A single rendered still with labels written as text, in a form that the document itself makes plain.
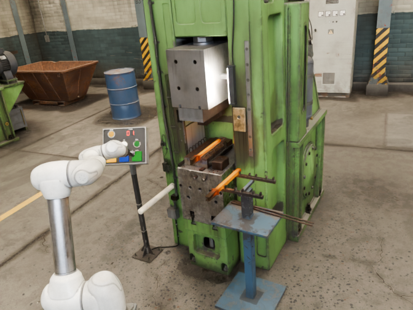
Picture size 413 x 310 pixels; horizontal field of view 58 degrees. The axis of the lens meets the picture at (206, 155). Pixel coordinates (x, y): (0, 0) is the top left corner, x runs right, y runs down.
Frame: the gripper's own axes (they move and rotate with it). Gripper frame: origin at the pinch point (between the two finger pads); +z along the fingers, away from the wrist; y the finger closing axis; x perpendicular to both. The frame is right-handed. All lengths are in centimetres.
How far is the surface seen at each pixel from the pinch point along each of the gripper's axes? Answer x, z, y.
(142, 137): 14.3, 13.2, 4.3
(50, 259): -84, 69, -99
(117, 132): 19.1, 13.2, -14.9
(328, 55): 228, 443, 247
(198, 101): 33, -13, 52
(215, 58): 61, -18, 64
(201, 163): -8, 11, 49
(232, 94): 36, -14, 75
